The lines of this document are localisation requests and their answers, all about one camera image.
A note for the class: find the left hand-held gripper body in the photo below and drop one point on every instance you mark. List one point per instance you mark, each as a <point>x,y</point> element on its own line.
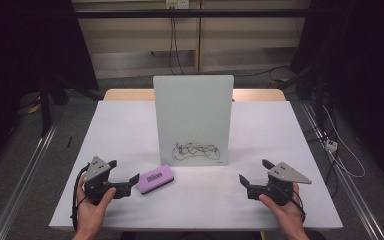
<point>96,186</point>

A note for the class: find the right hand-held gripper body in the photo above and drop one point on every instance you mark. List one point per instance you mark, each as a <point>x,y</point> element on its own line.
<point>280,190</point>

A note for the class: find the purple whiteboard eraser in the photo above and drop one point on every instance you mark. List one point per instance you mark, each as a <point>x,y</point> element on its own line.
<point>155,178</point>

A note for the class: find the person's right hand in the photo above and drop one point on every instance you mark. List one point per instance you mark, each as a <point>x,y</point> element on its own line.
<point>290,216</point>

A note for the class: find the person's left hand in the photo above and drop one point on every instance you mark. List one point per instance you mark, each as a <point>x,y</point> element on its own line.
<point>91,215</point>

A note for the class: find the white table cover sheet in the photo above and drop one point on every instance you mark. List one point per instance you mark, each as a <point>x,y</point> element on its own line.
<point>213,200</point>

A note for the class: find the black pen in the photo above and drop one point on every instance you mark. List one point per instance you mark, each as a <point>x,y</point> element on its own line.
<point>69,142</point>

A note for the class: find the white power adapter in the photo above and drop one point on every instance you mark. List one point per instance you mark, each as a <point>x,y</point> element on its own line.
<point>331,145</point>

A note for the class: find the wooden table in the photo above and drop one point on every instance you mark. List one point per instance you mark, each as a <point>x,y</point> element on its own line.
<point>126,95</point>

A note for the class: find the pale green glass whiteboard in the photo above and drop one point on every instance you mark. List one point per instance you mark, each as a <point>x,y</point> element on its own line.
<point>193,116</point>

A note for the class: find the black metal stand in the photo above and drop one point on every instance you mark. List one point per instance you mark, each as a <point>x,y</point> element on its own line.
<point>45,106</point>

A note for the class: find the black curtain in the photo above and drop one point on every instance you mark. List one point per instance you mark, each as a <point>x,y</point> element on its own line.
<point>363,66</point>
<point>26,43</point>

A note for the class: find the black horizontal metal bar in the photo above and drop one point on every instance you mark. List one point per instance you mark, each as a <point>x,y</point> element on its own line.
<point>213,13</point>

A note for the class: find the aluminium floor rail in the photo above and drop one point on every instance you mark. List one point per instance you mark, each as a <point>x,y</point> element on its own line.
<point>23,186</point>
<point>346,186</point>

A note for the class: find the white wall socket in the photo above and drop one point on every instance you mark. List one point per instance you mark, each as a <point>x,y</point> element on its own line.
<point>177,4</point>

